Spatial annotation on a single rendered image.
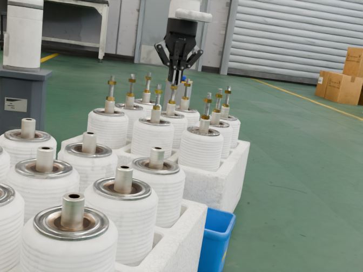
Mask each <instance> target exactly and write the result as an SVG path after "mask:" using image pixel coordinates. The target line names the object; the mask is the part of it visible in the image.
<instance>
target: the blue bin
mask: <svg viewBox="0 0 363 272"><path fill-rule="evenodd" d="M235 222H236V216H235V215H234V214H233V213H230V212H226V211H223V210H218V209H214V208H210V207H207V214H206V221H205V227H204V234H203V240H202V244H201V251H200V258H199V264H198V270H197V272H222V270H223V266H224V262H225V257H226V252H227V248H228V243H229V240H230V235H231V231H232V229H233V226H234V224H235Z"/></svg>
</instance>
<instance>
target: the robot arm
mask: <svg viewBox="0 0 363 272"><path fill-rule="evenodd" d="M43 4H44V1H43V0H8V12H7V26H6V33H5V34H4V52H3V69H8V70H14V71H22V72H39V69H40V59H41V41H42V22H43ZM198 21H200V22H206V23H207V22H208V23H211V22H212V15H211V14H210V13H204V12H200V0H171V2H170V7H169V15H168V20H167V28H166V35H165V37H164V40H163V41H162V42H160V43H158V44H155V45H154V48H155V49H156V51H157V53H158V55H159V57H160V59H161V61H162V63H163V65H166V66H167V67H169V75H168V81H169V84H171V85H174V84H175V81H177V83H176V85H180V83H181V82H182V79H183V71H184V70H185V69H189V68H191V66H192V65H193V64H194V63H195V62H196V61H197V60H198V58H199V57H200V56H201V55H202V54H203V50H201V49H199V47H197V46H196V43H197V42H196V34H197V27H198ZM165 46H166V47H167V49H168V51H169V59H170V60H169V59H168V57H167V55H166V53H165V51H164V50H165ZM192 50H193V51H192ZM191 51H192V54H191V56H190V57H189V58H188V59H187V55H188V54H189V53H190V52H191ZM176 68H177V70H176Z"/></svg>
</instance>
